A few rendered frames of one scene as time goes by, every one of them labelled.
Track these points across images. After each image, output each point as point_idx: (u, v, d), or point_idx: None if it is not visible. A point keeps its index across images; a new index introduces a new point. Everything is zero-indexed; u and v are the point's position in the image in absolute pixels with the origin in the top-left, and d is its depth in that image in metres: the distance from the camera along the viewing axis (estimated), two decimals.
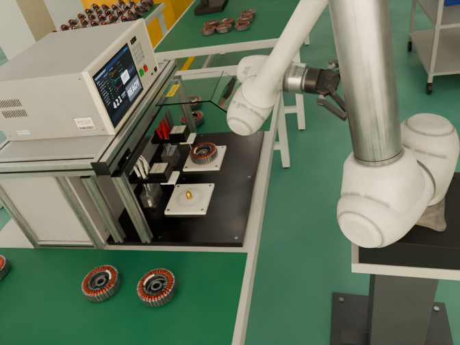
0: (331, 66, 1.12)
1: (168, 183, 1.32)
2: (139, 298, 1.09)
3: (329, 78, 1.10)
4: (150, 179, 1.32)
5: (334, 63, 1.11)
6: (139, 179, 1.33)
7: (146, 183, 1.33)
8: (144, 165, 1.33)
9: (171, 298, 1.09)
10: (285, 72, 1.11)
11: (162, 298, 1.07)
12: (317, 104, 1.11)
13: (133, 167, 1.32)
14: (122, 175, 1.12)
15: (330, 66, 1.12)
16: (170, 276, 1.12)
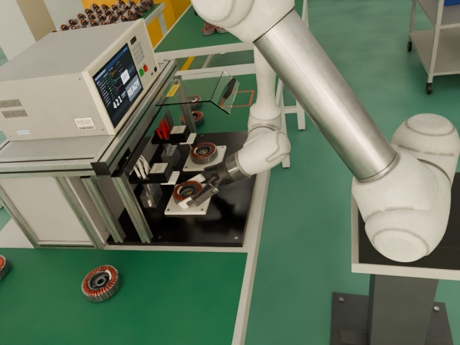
0: None
1: (168, 183, 1.32)
2: None
3: None
4: (150, 179, 1.32)
5: None
6: (139, 179, 1.33)
7: (146, 183, 1.33)
8: (144, 165, 1.33)
9: None
10: None
11: None
12: (214, 189, 1.25)
13: (133, 167, 1.32)
14: (122, 175, 1.12)
15: None
16: (196, 181, 1.39)
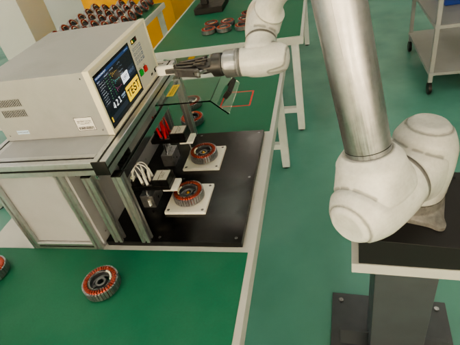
0: None
1: (170, 189, 1.34)
2: (181, 202, 1.34)
3: None
4: (153, 185, 1.34)
5: None
6: (142, 186, 1.35)
7: (148, 189, 1.35)
8: (147, 172, 1.34)
9: (204, 195, 1.37)
10: (241, 76, 1.26)
11: (200, 194, 1.34)
12: (196, 73, 1.23)
13: (136, 174, 1.34)
14: (122, 175, 1.12)
15: None
16: (196, 181, 1.40)
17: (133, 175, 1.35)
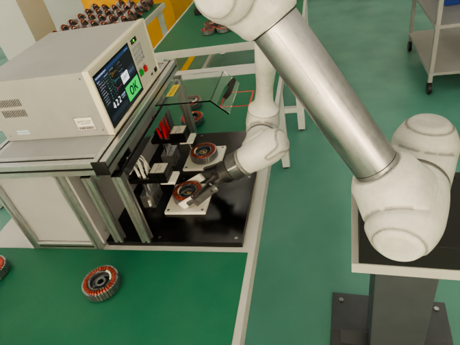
0: None
1: (168, 183, 1.32)
2: None
3: None
4: (150, 179, 1.32)
5: None
6: (139, 179, 1.33)
7: (146, 183, 1.33)
8: (144, 165, 1.33)
9: None
10: None
11: None
12: (214, 188, 1.25)
13: (133, 167, 1.32)
14: (122, 175, 1.12)
15: None
16: (196, 181, 1.40)
17: None
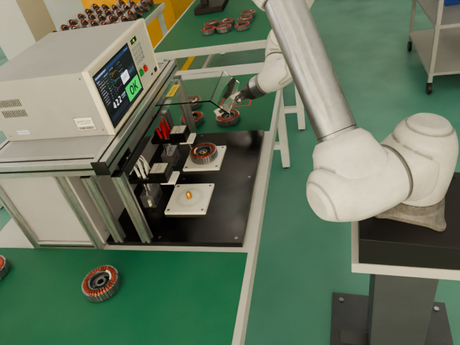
0: None
1: (168, 183, 1.32)
2: (219, 122, 1.78)
3: None
4: (150, 179, 1.32)
5: None
6: (139, 179, 1.33)
7: (146, 183, 1.33)
8: (144, 165, 1.33)
9: (238, 121, 1.79)
10: (268, 93, 1.58)
11: (234, 119, 1.77)
12: (238, 99, 1.62)
13: (133, 167, 1.32)
14: (122, 175, 1.12)
15: None
16: (235, 110, 1.82)
17: None
